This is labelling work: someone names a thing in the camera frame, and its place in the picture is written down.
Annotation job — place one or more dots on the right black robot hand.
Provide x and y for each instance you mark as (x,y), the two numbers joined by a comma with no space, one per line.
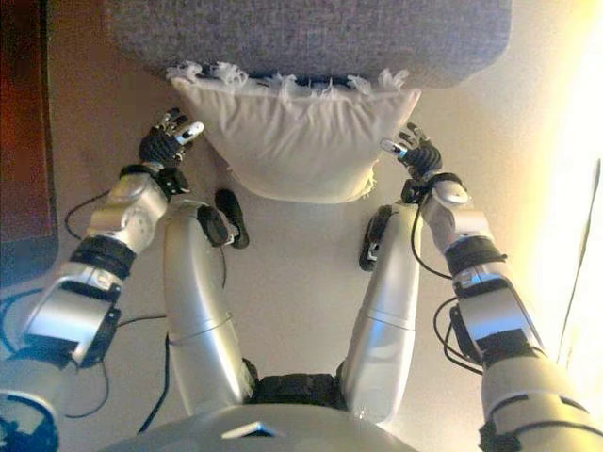
(424,157)

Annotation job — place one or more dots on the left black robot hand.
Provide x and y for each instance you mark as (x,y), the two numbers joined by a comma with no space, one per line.
(160,146)

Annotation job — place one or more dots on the white fringed cushion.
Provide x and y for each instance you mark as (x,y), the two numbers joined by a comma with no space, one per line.
(297,141)

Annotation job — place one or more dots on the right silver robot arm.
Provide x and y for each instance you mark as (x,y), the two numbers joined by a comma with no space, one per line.
(471,226)

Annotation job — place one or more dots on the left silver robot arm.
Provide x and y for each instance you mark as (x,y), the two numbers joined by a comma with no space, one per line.
(127,212)

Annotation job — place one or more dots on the glossy dark cabinet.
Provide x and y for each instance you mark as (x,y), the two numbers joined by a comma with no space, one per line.
(23,141)

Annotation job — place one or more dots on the grey fabric armchair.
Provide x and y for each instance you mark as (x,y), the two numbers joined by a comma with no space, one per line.
(311,37)

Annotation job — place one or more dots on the right silver robot leg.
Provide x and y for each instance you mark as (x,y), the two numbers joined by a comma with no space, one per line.
(386,320)

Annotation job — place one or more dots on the silver robot torso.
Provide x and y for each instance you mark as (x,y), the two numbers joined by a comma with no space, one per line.
(264,424)

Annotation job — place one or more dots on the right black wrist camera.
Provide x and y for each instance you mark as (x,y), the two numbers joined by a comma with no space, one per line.
(413,190)

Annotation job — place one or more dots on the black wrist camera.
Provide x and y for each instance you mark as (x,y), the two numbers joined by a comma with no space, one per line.
(413,190)
(173,181)

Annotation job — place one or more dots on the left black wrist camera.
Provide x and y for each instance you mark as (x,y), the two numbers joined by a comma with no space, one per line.
(173,181)

